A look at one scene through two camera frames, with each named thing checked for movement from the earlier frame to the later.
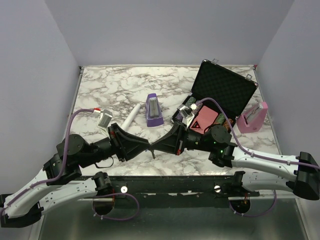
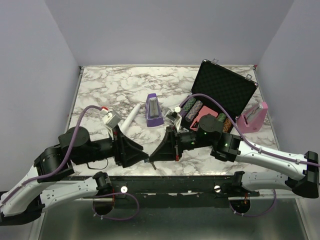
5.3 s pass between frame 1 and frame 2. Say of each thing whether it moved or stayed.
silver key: moved
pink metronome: stayed
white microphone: stayed
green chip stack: stayed
